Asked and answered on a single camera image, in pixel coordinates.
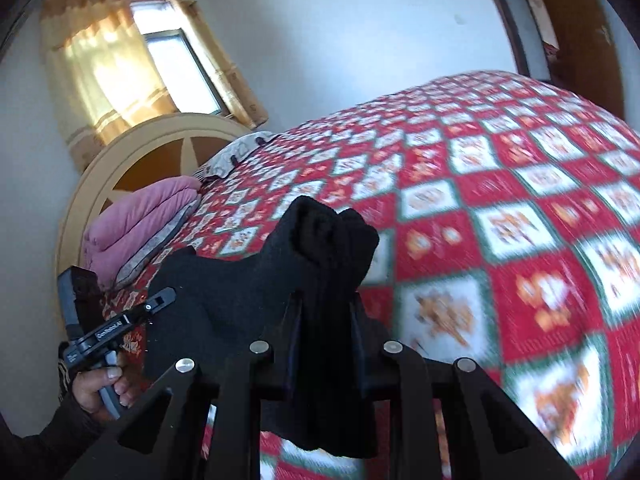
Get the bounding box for white patterned pillow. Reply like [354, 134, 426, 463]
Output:
[192, 131, 276, 181]

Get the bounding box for round yellow headboard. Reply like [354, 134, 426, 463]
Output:
[55, 112, 257, 282]

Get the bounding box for yellow curtain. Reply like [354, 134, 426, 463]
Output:
[159, 0, 269, 129]
[40, 0, 177, 162]

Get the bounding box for folded pink quilt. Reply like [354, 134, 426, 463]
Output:
[82, 176, 204, 292]

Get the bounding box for red checkered printed blanket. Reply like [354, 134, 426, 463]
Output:
[97, 71, 640, 480]

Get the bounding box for brown wooden door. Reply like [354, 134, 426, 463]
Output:
[524, 0, 627, 117]

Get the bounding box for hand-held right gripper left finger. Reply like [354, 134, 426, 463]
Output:
[62, 292, 306, 480]

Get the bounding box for window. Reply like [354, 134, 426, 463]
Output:
[129, 0, 227, 117]

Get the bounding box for person's left forearm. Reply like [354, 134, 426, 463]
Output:
[0, 394, 126, 480]

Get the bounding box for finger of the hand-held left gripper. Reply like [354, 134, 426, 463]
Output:
[132, 287, 177, 319]

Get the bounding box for person's left hand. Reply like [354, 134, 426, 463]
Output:
[70, 364, 146, 417]

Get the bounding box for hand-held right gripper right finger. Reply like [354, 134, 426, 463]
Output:
[350, 292, 581, 480]

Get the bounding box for black pants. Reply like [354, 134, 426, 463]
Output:
[142, 195, 381, 461]

